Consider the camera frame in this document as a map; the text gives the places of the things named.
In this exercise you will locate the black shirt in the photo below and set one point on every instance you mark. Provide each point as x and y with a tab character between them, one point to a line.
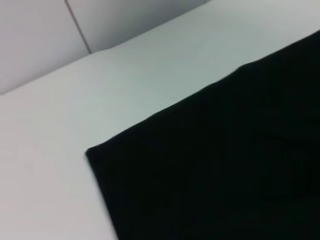
212	162

